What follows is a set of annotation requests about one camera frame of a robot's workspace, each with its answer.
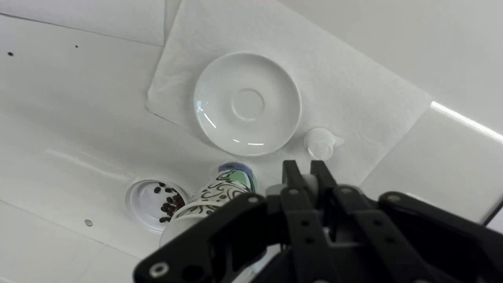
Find printed coffee paper cup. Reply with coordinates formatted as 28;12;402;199
157;160;257;248

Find white lid with coffee beans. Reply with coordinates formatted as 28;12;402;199
124;175;191;235

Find white paper towel under plate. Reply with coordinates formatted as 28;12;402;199
144;0;435;188

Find small white creamer cup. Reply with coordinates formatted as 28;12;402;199
305;125;347;161

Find white saucer plate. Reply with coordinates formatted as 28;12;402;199
191;48;305;158

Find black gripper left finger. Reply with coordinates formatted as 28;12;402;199
132;158;336;283

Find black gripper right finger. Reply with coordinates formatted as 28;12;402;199
308;158;503;283

